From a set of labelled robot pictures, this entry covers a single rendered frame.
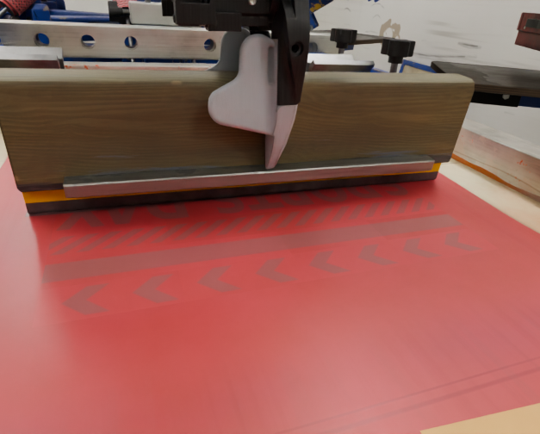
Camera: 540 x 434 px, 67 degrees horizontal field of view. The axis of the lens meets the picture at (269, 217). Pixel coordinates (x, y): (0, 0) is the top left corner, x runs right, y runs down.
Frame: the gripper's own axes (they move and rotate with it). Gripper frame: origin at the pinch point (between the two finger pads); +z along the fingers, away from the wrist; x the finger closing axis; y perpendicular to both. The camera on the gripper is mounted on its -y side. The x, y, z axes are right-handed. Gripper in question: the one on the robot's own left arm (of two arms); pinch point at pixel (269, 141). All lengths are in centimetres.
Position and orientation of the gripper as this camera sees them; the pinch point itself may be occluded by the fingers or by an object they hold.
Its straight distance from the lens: 33.1
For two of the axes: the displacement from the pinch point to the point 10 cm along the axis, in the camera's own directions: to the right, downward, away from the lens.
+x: 3.3, 4.7, -8.2
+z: -0.4, 8.7, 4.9
